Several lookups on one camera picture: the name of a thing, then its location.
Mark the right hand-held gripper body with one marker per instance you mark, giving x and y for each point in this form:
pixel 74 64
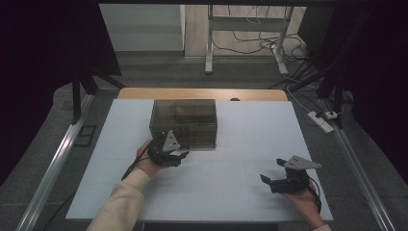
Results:
pixel 296 184

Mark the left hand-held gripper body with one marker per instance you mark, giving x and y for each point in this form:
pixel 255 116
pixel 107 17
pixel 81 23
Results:
pixel 163 155

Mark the smoky transparent drawer box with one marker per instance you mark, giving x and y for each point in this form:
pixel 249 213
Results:
pixel 192 118

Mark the person's left hand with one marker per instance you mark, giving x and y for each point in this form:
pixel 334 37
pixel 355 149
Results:
pixel 143 160

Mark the person's right hand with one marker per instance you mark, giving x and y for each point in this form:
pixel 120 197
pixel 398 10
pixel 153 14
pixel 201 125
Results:
pixel 308 203

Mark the white table cover board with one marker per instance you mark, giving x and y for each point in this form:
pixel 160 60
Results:
pixel 224 186

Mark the white power strip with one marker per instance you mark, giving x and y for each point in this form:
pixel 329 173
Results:
pixel 320 122

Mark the wooden table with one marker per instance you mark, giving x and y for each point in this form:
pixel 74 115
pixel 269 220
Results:
pixel 198 94

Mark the white plug adapter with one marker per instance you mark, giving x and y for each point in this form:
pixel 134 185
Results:
pixel 331 114

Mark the black metal stand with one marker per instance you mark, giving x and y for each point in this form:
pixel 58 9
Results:
pixel 336 93
pixel 76 99

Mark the black curtain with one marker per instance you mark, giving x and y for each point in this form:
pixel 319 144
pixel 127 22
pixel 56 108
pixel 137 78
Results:
pixel 378 80
pixel 38 80

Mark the white cabinet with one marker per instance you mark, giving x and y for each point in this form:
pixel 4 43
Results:
pixel 141 25

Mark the aluminium rail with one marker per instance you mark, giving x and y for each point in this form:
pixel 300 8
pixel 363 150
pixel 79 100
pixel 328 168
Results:
pixel 359 173
pixel 54 166

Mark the black floor frame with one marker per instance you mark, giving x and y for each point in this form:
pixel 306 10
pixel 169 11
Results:
pixel 86 135

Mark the white desk frame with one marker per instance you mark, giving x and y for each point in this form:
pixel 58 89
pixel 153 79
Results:
pixel 210 38

